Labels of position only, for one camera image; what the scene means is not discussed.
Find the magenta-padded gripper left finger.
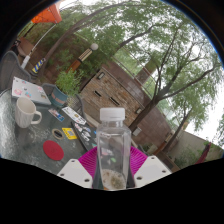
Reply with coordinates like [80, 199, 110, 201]
[57, 146, 100, 190]

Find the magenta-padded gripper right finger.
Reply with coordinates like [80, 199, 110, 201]
[128, 145, 173, 189]

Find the clear white-capped drink bottle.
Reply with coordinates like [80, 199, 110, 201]
[92, 107, 133, 192]

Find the black laptop with stickers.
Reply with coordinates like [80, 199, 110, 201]
[70, 120, 98, 153]

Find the yellow card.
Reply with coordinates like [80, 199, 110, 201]
[61, 127, 78, 140]

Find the flat round red coaster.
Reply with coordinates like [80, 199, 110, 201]
[42, 139, 65, 162]

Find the white printed booklet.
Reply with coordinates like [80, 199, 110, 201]
[61, 106, 88, 126]

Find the dark-trunked forked tree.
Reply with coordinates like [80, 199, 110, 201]
[128, 13, 224, 134]

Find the grey mesh garden chair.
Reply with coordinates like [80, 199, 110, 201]
[0, 50, 32, 94]
[41, 82, 86, 116]

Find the white ribbed mug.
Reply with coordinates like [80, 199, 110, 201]
[14, 96, 43, 129]

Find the green plant in teal pot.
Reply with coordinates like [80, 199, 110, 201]
[49, 68, 84, 108]

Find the silver laptop with stickers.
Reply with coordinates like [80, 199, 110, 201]
[11, 76, 53, 107]

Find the blue yellow striped bollard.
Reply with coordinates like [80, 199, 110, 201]
[31, 57, 47, 75]

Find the leaning brown-trunked tree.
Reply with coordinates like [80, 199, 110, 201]
[36, 0, 161, 79]

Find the orange canopy tent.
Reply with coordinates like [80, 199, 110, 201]
[20, 3, 63, 70]

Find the small tape ring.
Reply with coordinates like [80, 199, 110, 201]
[51, 128, 65, 140]

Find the globe-topped wooden lamp post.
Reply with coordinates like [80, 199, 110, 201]
[66, 42, 100, 74]

